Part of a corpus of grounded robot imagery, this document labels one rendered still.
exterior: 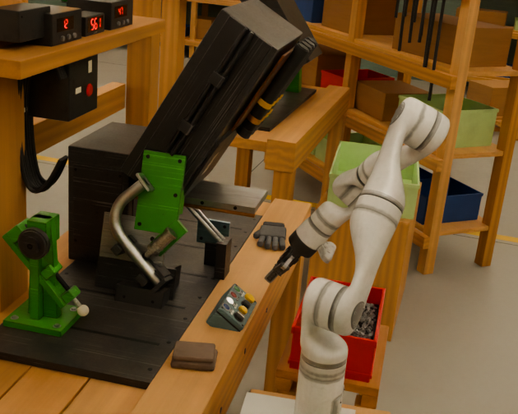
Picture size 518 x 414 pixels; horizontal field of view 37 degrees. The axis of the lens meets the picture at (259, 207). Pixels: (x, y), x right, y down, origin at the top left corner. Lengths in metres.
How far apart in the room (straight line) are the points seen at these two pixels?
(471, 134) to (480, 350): 1.33
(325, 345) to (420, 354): 2.31
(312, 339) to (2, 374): 0.70
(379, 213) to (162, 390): 0.60
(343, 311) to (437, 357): 2.39
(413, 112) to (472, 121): 3.04
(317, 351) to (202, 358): 0.35
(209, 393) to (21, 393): 0.39
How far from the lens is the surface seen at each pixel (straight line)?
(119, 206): 2.05
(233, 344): 1.90
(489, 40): 4.58
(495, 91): 8.44
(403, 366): 3.70
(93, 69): 2.10
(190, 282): 2.18
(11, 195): 2.02
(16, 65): 1.73
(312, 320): 1.50
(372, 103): 5.11
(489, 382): 3.74
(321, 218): 1.89
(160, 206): 2.05
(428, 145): 1.63
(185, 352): 1.80
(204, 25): 10.91
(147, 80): 2.82
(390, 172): 1.56
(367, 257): 1.50
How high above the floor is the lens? 1.86
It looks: 20 degrees down
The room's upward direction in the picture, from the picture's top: 5 degrees clockwise
